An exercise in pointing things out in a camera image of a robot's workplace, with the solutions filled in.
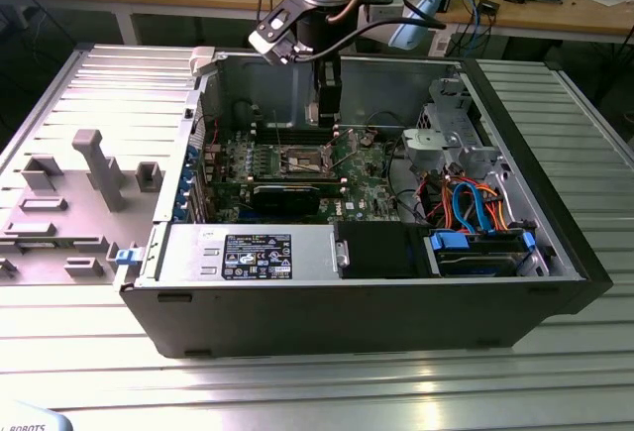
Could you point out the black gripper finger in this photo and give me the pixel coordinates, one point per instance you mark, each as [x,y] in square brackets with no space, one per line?
[331,104]

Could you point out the metal locking lever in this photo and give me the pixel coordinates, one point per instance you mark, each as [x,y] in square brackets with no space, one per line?
[278,129]
[343,160]

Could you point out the CPU socket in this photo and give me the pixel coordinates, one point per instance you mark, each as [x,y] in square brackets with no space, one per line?
[299,161]

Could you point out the RAM slot bank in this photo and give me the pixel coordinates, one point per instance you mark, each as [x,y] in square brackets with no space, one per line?
[270,135]
[297,184]

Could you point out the coin cell battery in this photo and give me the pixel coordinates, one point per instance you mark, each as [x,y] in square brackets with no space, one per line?
[366,140]

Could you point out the green motherboard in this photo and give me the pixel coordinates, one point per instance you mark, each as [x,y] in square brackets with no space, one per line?
[366,188]

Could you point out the black graphics card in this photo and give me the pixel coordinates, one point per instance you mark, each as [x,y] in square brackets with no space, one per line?
[285,200]

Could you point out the silver metal drive cage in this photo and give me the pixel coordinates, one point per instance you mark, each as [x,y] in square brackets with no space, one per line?
[448,99]

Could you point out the white label card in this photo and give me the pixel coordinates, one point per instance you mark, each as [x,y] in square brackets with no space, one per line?
[441,46]

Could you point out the white plastic case latch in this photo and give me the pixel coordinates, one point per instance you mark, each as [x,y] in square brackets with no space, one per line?
[203,60]

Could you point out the blue card retainer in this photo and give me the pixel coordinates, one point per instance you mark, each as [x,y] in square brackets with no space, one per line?
[184,188]

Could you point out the small black adapter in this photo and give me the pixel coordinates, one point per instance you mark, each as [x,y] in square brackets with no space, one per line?
[490,7]

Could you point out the silver power supply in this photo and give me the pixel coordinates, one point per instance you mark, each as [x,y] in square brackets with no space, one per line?
[188,252]

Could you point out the hard disk in blue carrier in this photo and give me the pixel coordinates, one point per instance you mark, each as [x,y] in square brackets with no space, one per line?
[475,265]

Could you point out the black PC case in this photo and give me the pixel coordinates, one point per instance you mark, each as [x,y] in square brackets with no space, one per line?
[322,322]

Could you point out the wooden workbench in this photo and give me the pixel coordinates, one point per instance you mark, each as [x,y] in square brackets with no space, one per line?
[545,17]

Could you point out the blue plastic clip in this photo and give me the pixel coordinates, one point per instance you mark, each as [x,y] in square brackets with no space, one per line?
[126,256]

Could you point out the grey parts rack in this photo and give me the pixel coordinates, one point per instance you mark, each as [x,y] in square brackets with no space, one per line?
[64,233]

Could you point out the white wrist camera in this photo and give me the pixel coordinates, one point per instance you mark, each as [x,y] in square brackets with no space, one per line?
[272,37]

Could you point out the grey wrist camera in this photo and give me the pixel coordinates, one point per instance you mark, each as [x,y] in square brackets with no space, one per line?
[386,5]

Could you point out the silver metal bracket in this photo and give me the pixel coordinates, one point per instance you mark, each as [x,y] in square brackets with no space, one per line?
[421,146]

